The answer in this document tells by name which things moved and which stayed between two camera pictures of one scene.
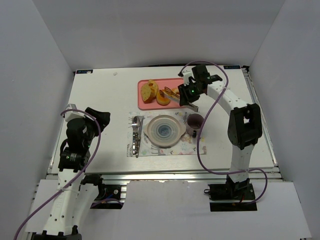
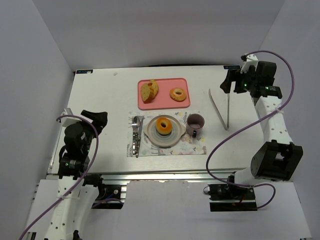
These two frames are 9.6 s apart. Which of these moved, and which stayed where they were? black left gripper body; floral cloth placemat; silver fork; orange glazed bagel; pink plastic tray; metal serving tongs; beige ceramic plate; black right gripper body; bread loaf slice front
Moved: orange glazed bagel; black right gripper body; metal serving tongs
Stayed: bread loaf slice front; beige ceramic plate; silver fork; floral cloth placemat; pink plastic tray; black left gripper body
